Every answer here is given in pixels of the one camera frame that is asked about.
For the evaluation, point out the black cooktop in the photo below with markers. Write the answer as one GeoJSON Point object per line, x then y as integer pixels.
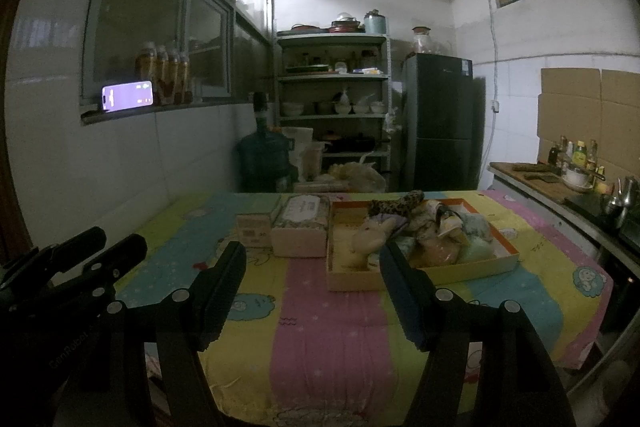
{"type": "Point", "coordinates": [587, 205]}

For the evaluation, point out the cardboard wall sheet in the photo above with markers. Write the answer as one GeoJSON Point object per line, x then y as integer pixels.
{"type": "Point", "coordinates": [570, 107]}
{"type": "Point", "coordinates": [622, 117]}

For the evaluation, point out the white metal shelf rack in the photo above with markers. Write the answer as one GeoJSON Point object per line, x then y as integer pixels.
{"type": "Point", "coordinates": [330, 39]}

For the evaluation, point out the leopard print cloth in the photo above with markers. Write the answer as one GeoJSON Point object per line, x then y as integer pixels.
{"type": "Point", "coordinates": [395, 205]}

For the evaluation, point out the white ceramic jug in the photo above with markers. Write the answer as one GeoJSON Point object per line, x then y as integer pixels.
{"type": "Point", "coordinates": [342, 103]}

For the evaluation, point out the blue water jug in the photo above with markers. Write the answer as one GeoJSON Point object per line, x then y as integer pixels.
{"type": "Point", "coordinates": [262, 157]}

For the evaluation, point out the light green soft pad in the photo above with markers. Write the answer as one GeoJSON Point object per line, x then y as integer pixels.
{"type": "Point", "coordinates": [480, 251]}

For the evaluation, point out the amber condiment bottle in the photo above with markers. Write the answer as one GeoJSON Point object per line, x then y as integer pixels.
{"type": "Point", "coordinates": [593, 157]}

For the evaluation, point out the smartphone with lit screen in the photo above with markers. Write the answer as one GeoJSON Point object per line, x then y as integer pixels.
{"type": "Point", "coordinates": [127, 97]}

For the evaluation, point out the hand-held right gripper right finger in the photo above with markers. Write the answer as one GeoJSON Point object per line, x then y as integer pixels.
{"type": "Point", "coordinates": [405, 302]}

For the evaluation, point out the dark refrigerator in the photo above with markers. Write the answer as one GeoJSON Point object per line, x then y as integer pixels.
{"type": "Point", "coordinates": [440, 132]}

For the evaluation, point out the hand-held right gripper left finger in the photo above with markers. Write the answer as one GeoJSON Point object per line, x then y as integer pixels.
{"type": "Point", "coordinates": [220, 302]}

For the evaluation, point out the dark sauce bottle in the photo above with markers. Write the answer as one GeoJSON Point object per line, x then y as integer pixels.
{"type": "Point", "coordinates": [553, 153]}

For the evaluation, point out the blue enamel pot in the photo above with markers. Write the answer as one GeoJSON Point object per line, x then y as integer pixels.
{"type": "Point", "coordinates": [375, 23]}

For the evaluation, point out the green top carton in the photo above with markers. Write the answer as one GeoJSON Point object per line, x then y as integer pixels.
{"type": "Point", "coordinates": [257, 207]}

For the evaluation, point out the translucent plastic container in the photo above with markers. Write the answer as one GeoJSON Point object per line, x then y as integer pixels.
{"type": "Point", "coordinates": [315, 160]}

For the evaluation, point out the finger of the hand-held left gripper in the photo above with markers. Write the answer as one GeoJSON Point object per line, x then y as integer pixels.
{"type": "Point", "coordinates": [70, 249]}
{"type": "Point", "coordinates": [120, 257]}

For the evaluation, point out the beige plush toy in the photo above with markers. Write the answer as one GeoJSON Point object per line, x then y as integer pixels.
{"type": "Point", "coordinates": [367, 239]}

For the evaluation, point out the small white plastic bag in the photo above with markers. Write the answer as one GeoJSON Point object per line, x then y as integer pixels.
{"type": "Point", "coordinates": [387, 128]}

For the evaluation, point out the orange rimmed cardboard box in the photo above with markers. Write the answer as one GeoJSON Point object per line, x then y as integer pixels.
{"type": "Point", "coordinates": [350, 281]}

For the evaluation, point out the flat red pan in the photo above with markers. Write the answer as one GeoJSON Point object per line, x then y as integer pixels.
{"type": "Point", "coordinates": [305, 29]}

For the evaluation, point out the yellow label bottle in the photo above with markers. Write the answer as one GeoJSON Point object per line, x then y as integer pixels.
{"type": "Point", "coordinates": [580, 153]}

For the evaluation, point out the red lidded pan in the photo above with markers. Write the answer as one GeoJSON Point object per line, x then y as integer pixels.
{"type": "Point", "coordinates": [345, 25]}

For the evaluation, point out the large plastic bag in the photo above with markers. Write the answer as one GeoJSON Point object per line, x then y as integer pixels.
{"type": "Point", "coordinates": [357, 175]}

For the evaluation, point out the clear glass bottle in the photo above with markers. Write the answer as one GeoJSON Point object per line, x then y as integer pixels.
{"type": "Point", "coordinates": [564, 152]}

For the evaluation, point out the dark print doll cloth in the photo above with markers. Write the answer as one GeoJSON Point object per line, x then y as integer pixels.
{"type": "Point", "coordinates": [448, 218]}

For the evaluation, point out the pink plush cloth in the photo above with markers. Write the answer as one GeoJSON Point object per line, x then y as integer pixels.
{"type": "Point", "coordinates": [395, 222]}

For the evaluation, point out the glass jar with lid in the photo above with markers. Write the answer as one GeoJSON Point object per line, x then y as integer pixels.
{"type": "Point", "coordinates": [423, 41]}

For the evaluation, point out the brown oblong utensil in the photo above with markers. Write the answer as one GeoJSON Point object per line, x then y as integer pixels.
{"type": "Point", "coordinates": [542, 179]}
{"type": "Point", "coordinates": [530, 167]}

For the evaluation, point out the metal kettle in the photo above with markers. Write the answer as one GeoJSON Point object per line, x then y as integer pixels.
{"type": "Point", "coordinates": [620, 198]}

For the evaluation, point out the black water jug pump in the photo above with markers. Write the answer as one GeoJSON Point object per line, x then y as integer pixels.
{"type": "Point", "coordinates": [260, 107]}

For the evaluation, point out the white ceramic bowl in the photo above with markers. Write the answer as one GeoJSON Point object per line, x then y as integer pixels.
{"type": "Point", "coordinates": [361, 109]}
{"type": "Point", "coordinates": [291, 109]}
{"type": "Point", "coordinates": [377, 108]}

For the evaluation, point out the white cardboard box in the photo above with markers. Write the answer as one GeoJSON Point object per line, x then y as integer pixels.
{"type": "Point", "coordinates": [299, 142]}

